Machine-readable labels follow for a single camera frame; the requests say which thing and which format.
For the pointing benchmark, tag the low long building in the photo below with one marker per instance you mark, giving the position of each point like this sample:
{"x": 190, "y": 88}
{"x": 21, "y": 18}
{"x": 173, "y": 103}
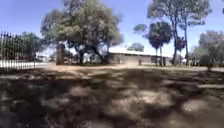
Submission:
{"x": 133, "y": 57}

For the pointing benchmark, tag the dry grass ground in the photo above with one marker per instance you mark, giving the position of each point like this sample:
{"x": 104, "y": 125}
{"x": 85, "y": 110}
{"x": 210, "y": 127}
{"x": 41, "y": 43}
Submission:
{"x": 110, "y": 96}

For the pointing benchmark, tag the huge spreading tree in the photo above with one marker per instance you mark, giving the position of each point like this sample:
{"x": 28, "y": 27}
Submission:
{"x": 83, "y": 26}

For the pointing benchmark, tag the palm tree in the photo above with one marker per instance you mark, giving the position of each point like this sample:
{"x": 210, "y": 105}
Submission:
{"x": 160, "y": 35}

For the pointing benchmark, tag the pale road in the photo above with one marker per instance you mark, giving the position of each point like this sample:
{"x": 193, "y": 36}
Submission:
{"x": 41, "y": 64}

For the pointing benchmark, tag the tall pine tree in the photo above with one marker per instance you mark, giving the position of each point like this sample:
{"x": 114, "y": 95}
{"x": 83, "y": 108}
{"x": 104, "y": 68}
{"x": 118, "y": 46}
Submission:
{"x": 175, "y": 20}

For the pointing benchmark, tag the dark metal fence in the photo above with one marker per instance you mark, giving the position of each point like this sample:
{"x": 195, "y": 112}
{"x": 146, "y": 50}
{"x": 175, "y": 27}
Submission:
{"x": 13, "y": 50}

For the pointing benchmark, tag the row of trees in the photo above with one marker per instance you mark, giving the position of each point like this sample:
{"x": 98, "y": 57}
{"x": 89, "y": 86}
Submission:
{"x": 211, "y": 45}

